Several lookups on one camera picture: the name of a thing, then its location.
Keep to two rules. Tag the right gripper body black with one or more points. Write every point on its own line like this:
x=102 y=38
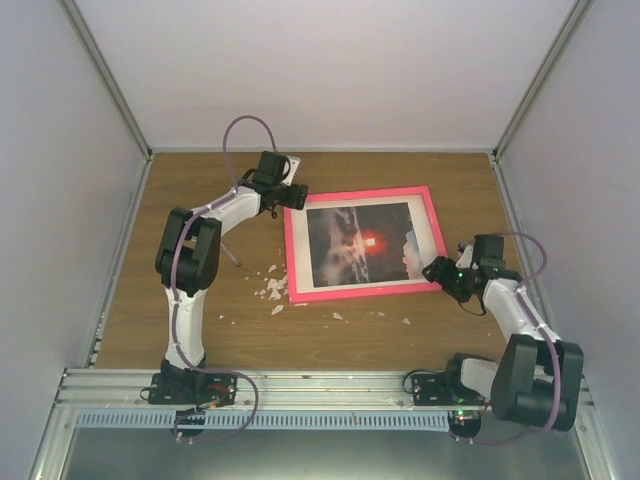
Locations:
x=456 y=285

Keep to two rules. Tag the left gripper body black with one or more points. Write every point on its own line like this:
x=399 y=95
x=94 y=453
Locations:
x=296 y=201

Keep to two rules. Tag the pink picture frame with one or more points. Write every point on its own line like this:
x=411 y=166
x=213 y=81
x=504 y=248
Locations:
x=298 y=259

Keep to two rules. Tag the sunset photo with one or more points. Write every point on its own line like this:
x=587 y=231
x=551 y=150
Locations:
x=357 y=245

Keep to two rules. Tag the small screwdriver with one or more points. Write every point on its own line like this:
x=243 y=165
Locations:
x=228 y=252

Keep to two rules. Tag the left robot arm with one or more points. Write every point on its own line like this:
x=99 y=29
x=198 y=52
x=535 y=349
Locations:
x=188 y=256

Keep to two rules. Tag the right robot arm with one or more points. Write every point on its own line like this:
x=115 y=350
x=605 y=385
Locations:
x=536 y=383

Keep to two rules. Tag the white debris pile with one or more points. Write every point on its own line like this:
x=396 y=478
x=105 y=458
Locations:
x=274 y=288

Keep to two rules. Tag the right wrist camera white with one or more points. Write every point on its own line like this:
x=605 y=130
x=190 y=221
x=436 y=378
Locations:
x=465 y=259

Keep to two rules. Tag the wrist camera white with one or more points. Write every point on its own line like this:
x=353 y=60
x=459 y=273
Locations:
x=292 y=164
x=465 y=259

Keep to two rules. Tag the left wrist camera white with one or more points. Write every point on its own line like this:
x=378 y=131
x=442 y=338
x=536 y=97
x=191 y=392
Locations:
x=292 y=164

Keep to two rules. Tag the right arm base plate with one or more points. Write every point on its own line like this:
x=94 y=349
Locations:
x=429 y=388

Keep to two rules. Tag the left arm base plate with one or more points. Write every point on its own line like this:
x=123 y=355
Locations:
x=190 y=388

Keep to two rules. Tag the aluminium front rail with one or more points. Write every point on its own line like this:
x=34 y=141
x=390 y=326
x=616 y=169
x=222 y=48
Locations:
x=278 y=390

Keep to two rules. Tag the grey slotted cable duct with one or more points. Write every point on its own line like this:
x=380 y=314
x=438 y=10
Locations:
x=267 y=420

